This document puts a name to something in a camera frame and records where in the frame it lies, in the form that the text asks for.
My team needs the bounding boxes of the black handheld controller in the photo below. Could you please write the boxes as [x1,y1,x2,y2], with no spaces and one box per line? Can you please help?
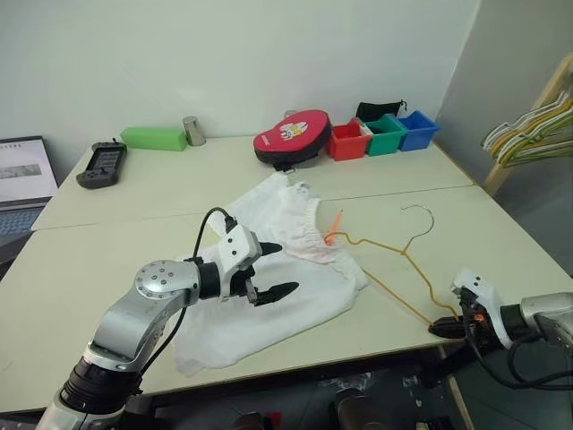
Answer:
[75,139,129,190]

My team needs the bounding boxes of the green plastic bin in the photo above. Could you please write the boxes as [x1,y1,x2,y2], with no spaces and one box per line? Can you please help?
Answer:
[363,114,407,157]

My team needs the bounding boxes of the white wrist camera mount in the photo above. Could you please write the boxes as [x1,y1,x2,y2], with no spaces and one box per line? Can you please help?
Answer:
[450,267,515,349]
[218,225,262,299]

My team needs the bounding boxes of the black drawstring pouch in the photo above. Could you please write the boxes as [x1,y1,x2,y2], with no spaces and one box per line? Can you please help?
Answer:
[355,99,407,123]

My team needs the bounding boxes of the hangers on wooden rack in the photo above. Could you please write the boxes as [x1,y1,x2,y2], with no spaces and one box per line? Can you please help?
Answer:
[483,53,573,196]

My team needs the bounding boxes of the red paddle case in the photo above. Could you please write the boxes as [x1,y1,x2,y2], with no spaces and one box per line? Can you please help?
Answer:
[252,108,333,174]

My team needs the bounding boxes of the red plastic bin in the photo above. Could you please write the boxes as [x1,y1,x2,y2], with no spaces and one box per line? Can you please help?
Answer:
[325,118,372,161]

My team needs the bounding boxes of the light wooden slat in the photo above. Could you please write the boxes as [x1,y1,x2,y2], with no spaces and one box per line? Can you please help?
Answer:
[446,374,475,430]

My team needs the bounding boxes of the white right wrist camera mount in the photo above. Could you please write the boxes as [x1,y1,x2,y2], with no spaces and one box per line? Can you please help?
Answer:
[450,267,515,349]

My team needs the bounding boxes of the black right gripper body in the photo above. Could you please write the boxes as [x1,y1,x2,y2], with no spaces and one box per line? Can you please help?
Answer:
[457,288,489,347]

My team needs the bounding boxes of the yellow wire hanger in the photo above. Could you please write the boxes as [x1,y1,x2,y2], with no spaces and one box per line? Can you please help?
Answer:
[324,204,463,325]

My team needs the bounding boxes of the white cloth garment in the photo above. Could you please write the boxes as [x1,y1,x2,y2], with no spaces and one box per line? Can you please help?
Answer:
[172,172,369,376]

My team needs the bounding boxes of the grey open laptop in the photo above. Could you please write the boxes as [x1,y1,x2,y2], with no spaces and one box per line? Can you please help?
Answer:
[0,135,60,252]

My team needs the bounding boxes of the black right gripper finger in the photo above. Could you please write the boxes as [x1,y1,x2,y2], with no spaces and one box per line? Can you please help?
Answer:
[427,325,470,340]
[431,315,469,329]

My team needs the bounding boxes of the silver metal cup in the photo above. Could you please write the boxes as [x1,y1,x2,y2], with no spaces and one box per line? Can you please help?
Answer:
[182,116,207,147]

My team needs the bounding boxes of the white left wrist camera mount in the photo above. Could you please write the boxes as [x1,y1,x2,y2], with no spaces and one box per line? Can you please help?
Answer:
[218,225,262,299]

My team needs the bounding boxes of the blue plastic bin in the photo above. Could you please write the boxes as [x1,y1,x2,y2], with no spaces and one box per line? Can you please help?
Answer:
[397,109,441,152]

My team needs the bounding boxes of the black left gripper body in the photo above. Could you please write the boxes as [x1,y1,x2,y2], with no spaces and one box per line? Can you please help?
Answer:
[228,264,261,308]

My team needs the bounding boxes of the orange pen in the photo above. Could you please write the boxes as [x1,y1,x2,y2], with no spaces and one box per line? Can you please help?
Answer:
[325,208,345,245]

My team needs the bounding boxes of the green rectangular block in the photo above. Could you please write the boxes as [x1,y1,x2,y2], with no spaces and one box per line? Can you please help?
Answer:
[120,126,188,152]

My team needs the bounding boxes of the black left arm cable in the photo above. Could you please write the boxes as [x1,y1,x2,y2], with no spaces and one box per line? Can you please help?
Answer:
[133,206,238,393]

